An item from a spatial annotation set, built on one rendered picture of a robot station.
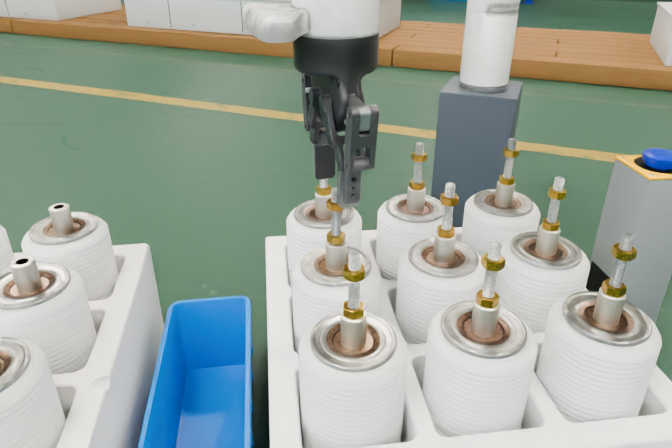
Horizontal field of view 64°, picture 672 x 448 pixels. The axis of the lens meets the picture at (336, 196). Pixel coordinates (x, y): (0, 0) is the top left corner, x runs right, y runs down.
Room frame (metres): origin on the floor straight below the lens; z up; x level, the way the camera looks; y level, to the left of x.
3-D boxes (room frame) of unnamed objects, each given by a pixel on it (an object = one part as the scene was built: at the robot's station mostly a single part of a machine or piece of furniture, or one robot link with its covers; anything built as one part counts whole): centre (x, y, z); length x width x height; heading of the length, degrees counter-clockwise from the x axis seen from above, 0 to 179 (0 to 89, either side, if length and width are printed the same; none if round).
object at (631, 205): (0.61, -0.39, 0.16); 0.07 x 0.07 x 0.31; 7
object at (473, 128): (1.04, -0.28, 0.15); 0.14 x 0.14 x 0.30; 68
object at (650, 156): (0.61, -0.40, 0.32); 0.04 x 0.04 x 0.02
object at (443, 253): (0.50, -0.12, 0.26); 0.02 x 0.02 x 0.03
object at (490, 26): (1.04, -0.28, 0.39); 0.09 x 0.09 x 0.17; 68
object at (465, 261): (0.50, -0.12, 0.25); 0.08 x 0.08 x 0.01
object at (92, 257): (0.57, 0.33, 0.16); 0.10 x 0.10 x 0.18
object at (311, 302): (0.49, 0.00, 0.16); 0.10 x 0.10 x 0.18
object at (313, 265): (0.49, 0.00, 0.25); 0.08 x 0.08 x 0.01
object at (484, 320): (0.38, -0.13, 0.26); 0.02 x 0.02 x 0.03
